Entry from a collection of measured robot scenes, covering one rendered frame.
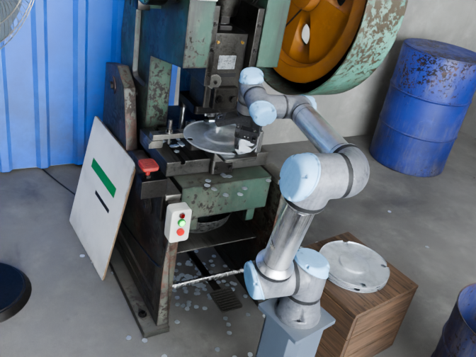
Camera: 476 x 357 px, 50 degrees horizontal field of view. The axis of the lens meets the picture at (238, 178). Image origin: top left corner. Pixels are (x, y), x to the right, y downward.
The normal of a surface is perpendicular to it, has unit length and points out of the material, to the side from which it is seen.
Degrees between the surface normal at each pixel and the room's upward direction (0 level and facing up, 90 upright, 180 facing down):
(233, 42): 90
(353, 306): 0
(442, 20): 90
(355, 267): 0
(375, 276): 0
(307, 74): 90
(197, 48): 90
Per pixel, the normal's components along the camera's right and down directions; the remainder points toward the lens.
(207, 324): 0.16, -0.86
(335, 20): -0.86, 0.11
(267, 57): 0.47, 0.50
